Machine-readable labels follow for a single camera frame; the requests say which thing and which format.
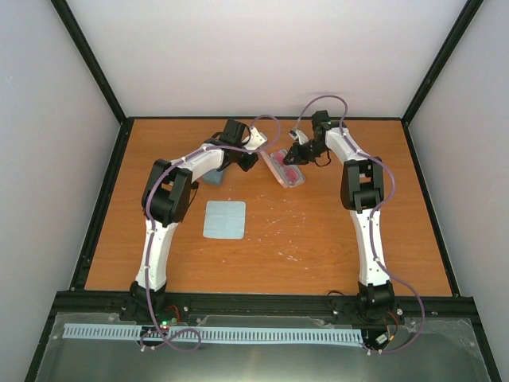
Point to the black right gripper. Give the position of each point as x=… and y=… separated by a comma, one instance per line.
x=297, y=156

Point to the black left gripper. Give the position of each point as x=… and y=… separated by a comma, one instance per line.
x=246, y=164

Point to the pink translucent sunglasses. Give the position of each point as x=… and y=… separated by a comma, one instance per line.
x=291, y=175

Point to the pink glasses case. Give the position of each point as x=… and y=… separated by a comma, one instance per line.
x=266, y=157

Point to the blue grey glasses case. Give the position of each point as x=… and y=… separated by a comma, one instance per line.
x=213, y=177

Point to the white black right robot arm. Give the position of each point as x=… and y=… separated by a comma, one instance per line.
x=361, y=193

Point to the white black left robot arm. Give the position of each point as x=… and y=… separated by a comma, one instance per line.
x=167, y=197

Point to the light blue cleaning cloth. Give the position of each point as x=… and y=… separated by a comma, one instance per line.
x=225, y=220

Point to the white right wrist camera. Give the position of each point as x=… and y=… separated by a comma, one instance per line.
x=298, y=136

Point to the black aluminium frame rail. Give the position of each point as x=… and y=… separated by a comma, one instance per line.
x=188, y=307

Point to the light blue slotted cable duct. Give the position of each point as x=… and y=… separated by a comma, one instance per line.
x=220, y=335

